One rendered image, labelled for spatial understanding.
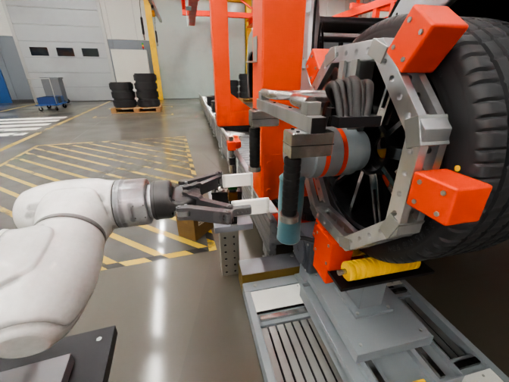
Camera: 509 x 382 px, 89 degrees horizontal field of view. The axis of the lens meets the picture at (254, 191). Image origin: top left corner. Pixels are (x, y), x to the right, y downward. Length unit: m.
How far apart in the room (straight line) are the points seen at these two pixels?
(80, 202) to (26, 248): 0.11
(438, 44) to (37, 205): 0.73
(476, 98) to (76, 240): 0.68
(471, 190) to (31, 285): 0.62
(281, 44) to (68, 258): 0.93
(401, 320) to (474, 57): 0.88
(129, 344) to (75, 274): 0.99
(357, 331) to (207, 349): 0.61
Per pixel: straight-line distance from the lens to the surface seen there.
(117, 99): 9.11
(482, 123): 0.60
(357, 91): 0.55
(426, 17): 0.59
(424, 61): 0.62
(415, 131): 0.57
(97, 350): 1.02
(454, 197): 0.52
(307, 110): 0.51
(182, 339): 1.33
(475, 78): 0.62
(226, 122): 3.01
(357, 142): 0.74
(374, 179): 0.83
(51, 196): 0.52
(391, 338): 1.12
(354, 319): 1.13
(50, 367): 1.00
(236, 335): 1.31
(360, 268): 0.85
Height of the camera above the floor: 1.05
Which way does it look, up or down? 24 degrees down
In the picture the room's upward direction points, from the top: straight up
